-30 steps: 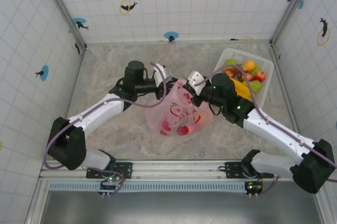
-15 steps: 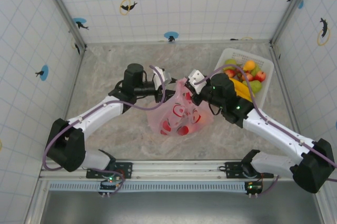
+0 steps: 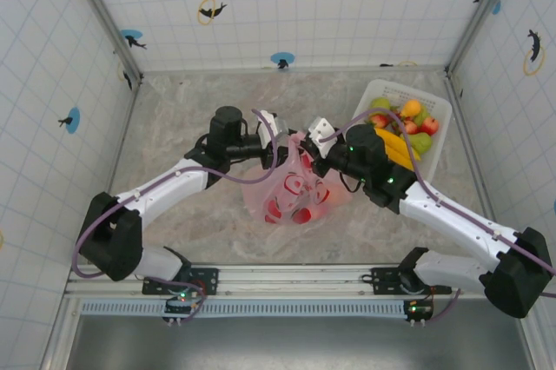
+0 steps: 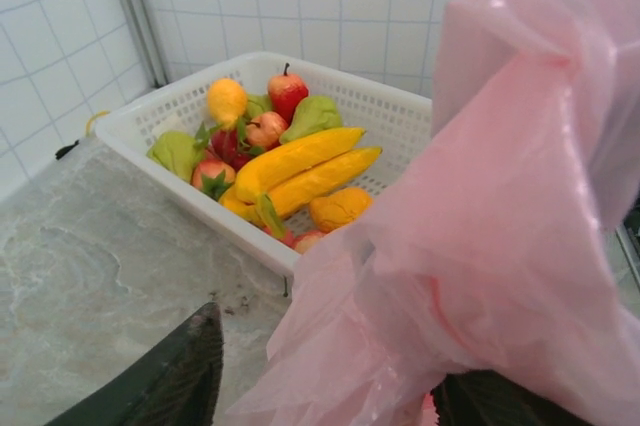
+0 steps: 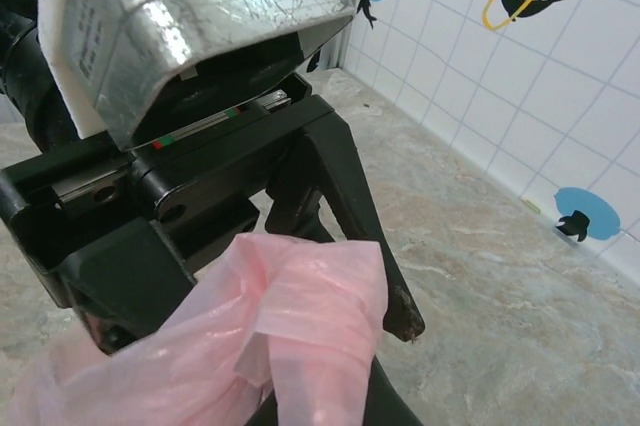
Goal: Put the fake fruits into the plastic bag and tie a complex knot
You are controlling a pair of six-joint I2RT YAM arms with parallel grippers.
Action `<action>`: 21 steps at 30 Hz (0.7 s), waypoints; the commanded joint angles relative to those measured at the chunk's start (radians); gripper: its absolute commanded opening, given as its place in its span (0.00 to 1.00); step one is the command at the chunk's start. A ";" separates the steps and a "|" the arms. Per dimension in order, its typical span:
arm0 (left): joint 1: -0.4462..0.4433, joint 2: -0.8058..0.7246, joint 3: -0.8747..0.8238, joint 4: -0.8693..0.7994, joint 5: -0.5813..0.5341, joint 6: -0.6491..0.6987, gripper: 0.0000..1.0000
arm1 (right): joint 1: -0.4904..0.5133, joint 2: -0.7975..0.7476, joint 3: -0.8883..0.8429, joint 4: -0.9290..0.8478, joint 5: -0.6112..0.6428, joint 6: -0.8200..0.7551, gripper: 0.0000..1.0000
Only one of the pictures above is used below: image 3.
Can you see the pink plastic bag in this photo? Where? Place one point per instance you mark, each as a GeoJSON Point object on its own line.
{"type": "Point", "coordinates": [286, 196]}

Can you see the white plastic basket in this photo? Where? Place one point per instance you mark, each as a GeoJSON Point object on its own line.
{"type": "Point", "coordinates": [399, 91]}

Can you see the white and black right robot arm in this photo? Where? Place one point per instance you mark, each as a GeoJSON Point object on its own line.
{"type": "Point", "coordinates": [456, 218]}

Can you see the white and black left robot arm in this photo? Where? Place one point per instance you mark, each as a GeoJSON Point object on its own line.
{"type": "Point", "coordinates": [165, 194]}

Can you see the yellow fake bananas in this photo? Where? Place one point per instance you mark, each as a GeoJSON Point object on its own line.
{"type": "Point", "coordinates": [397, 146]}

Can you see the yellow-green fake pear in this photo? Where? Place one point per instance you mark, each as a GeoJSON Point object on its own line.
{"type": "Point", "coordinates": [379, 103]}

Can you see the small red fake apple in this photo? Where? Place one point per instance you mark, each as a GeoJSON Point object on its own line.
{"type": "Point", "coordinates": [411, 127]}

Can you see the large green fake pear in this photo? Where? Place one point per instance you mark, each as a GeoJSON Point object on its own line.
{"type": "Point", "coordinates": [423, 143]}

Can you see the orange-yellow fake pear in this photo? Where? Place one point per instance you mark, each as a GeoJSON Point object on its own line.
{"type": "Point", "coordinates": [411, 107]}

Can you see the small green fake fruit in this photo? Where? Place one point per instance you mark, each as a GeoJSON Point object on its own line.
{"type": "Point", "coordinates": [422, 114]}

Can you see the aluminium back bar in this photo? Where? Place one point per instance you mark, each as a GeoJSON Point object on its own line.
{"type": "Point", "coordinates": [208, 71]}

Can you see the penguin blue circle sticker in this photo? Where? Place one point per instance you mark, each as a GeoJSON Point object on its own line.
{"type": "Point", "coordinates": [282, 58]}

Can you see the shark blue circle sticker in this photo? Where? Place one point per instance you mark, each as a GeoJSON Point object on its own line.
{"type": "Point", "coordinates": [130, 35]}

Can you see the fish blue circle sticker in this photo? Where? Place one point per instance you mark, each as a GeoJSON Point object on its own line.
{"type": "Point", "coordinates": [74, 120]}

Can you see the small circuit board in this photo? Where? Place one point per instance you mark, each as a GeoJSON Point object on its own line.
{"type": "Point", "coordinates": [178, 307]}
{"type": "Point", "coordinates": [419, 310]}

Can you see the grey metal sheet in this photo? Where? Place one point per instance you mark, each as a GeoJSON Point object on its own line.
{"type": "Point", "coordinates": [282, 344]}

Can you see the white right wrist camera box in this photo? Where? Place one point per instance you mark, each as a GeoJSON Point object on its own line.
{"type": "Point", "coordinates": [323, 131]}

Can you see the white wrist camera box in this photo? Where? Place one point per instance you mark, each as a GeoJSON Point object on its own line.
{"type": "Point", "coordinates": [269, 120]}
{"type": "Point", "coordinates": [323, 131]}

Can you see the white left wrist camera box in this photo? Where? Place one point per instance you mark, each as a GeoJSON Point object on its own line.
{"type": "Point", "coordinates": [269, 120]}

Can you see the low black yellow wall sticker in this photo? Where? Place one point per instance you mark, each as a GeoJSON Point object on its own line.
{"type": "Point", "coordinates": [385, 65]}

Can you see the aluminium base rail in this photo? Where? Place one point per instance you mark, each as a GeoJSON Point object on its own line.
{"type": "Point", "coordinates": [295, 274]}

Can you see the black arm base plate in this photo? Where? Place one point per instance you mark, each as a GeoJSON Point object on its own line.
{"type": "Point", "coordinates": [382, 281]}
{"type": "Point", "coordinates": [210, 279]}

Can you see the aluminium frame post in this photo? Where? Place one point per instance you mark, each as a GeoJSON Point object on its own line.
{"type": "Point", "coordinates": [103, 14]}
{"type": "Point", "coordinates": [469, 40]}

